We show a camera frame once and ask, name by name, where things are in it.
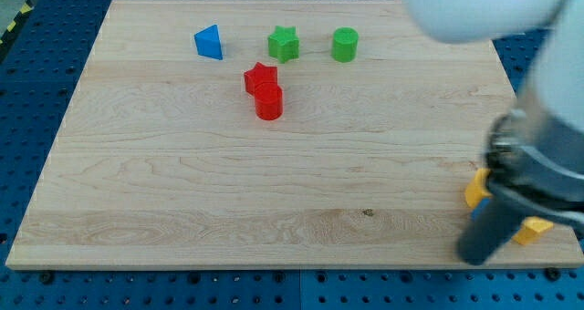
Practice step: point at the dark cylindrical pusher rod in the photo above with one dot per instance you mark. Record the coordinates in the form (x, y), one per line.
(497, 223)

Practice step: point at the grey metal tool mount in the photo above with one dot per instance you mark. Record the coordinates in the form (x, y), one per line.
(535, 154)

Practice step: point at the blue cube block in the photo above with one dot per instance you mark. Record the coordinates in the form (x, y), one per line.
(479, 208)

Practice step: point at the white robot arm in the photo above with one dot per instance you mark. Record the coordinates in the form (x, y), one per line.
(558, 65)

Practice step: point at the yellow heart block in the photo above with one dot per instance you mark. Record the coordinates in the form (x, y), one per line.
(476, 190)

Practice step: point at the yellow pentagon block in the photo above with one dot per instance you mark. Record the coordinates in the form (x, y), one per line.
(532, 229)

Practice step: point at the green cylinder block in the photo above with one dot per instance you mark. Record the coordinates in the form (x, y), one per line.
(344, 44)

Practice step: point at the wooden board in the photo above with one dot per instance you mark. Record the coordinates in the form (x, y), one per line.
(161, 163)

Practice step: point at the red cylinder block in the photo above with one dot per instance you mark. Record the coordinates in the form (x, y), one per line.
(268, 101)

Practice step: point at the green star block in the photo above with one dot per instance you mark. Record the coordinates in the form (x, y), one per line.
(283, 44)

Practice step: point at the red star block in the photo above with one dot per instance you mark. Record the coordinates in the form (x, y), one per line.
(258, 75)

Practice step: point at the blue triangular prism block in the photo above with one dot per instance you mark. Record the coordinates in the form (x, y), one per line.
(208, 43)

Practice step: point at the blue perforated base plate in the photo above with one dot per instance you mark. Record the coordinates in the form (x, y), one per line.
(44, 48)

